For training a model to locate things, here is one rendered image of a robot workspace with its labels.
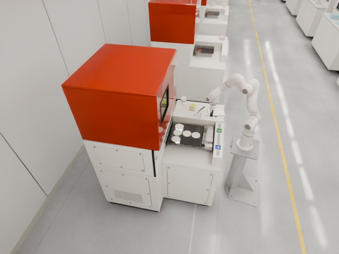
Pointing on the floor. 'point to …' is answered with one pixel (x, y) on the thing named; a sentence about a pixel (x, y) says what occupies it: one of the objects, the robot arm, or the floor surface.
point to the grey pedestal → (241, 182)
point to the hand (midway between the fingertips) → (211, 114)
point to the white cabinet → (188, 184)
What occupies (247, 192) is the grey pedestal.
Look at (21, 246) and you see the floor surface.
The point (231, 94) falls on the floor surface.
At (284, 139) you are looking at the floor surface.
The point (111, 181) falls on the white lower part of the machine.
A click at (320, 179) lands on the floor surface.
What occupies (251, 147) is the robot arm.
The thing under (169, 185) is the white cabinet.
